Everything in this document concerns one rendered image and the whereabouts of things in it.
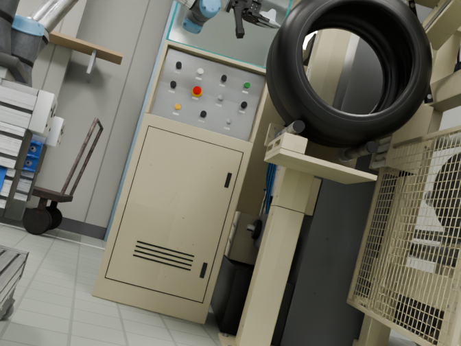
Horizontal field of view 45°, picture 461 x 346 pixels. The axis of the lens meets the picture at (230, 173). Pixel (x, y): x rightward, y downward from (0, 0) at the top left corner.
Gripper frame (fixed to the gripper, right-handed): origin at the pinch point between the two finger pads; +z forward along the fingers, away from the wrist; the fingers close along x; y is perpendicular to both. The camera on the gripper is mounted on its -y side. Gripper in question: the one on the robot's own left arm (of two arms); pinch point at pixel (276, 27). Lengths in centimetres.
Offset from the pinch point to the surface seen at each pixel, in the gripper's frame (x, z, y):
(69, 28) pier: 318, -164, 41
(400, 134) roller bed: 21, 66, -15
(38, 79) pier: 316, -172, -14
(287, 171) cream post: 28, 27, -46
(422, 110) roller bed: 21, 72, -2
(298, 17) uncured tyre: -11.6, 5.3, 2.2
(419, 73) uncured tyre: -13, 53, 0
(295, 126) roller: -9.0, 18.4, -34.4
